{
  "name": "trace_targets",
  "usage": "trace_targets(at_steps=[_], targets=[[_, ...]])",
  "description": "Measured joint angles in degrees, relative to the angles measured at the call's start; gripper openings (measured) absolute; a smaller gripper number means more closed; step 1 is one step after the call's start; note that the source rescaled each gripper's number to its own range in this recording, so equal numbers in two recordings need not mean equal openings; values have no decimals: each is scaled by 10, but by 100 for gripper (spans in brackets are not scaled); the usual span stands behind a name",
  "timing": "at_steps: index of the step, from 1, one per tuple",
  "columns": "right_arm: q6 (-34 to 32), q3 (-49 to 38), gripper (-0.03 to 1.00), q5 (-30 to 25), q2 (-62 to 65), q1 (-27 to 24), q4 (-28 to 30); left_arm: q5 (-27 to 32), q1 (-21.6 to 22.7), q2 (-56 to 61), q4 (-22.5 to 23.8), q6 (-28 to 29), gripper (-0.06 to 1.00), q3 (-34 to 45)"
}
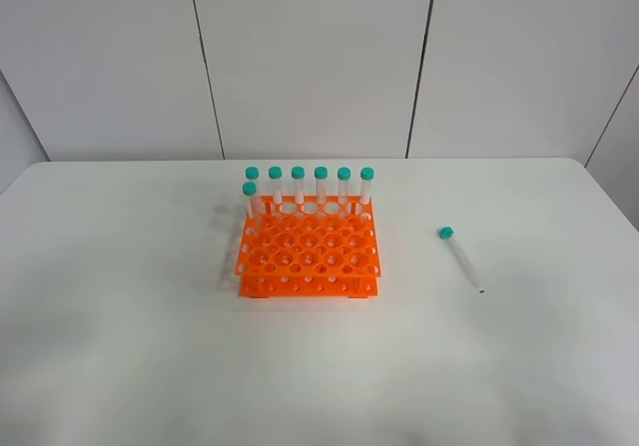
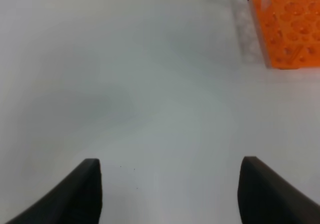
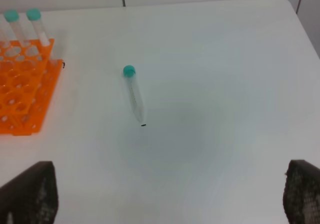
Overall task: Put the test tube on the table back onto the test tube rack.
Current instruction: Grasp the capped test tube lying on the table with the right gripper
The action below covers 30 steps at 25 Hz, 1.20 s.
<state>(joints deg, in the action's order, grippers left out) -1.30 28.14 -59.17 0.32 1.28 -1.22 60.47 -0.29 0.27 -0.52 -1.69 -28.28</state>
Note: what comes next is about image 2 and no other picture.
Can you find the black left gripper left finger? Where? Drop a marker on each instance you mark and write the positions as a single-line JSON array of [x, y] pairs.
[[76, 199]]

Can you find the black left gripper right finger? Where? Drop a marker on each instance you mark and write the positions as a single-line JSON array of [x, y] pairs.
[[265, 197]]

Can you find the orange test tube rack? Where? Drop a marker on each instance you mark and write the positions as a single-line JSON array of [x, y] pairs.
[[289, 32]]

